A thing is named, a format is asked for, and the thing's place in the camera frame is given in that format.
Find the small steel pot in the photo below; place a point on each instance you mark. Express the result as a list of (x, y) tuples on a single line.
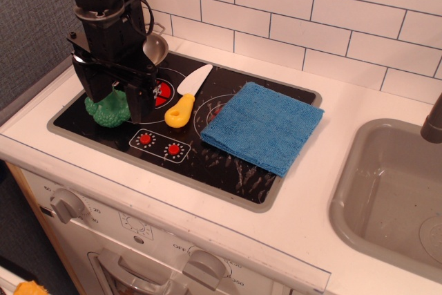
[(156, 47)]

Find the right red stove knob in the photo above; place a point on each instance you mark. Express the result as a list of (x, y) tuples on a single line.
[(173, 149)]

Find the red stove knob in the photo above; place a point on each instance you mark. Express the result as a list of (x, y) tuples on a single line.
[(145, 139), (173, 149)]

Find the grey oven door handle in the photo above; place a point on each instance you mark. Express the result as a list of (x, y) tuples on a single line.
[(122, 279)]

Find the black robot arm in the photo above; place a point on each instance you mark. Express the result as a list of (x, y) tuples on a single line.
[(110, 49)]

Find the yellow orange object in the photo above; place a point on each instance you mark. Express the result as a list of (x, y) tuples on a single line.
[(30, 288)]

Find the green toy broccoli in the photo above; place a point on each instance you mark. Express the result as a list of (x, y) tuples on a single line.
[(110, 112)]

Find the right grey oven dial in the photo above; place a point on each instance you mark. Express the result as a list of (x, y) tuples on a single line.
[(205, 268)]

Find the black toy stovetop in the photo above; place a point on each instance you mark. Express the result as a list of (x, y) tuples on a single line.
[(199, 164)]

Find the grey oven dial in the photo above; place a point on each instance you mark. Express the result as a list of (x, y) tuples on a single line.
[(66, 205), (205, 268)]

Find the left grey oven dial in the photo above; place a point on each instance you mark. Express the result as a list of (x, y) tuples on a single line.
[(66, 205)]

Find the grey sink basin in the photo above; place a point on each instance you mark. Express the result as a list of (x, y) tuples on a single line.
[(387, 202)]

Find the grey faucet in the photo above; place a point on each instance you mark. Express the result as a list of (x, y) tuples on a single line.
[(431, 129)]

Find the yellow handled toy knife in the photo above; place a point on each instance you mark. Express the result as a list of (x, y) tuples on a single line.
[(179, 114)]

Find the left red stove knob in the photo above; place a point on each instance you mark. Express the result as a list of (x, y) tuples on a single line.
[(145, 139)]

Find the blue folded cloth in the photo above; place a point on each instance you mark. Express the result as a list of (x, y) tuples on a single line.
[(263, 127)]

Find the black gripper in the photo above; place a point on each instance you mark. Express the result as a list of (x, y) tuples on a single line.
[(111, 49)]

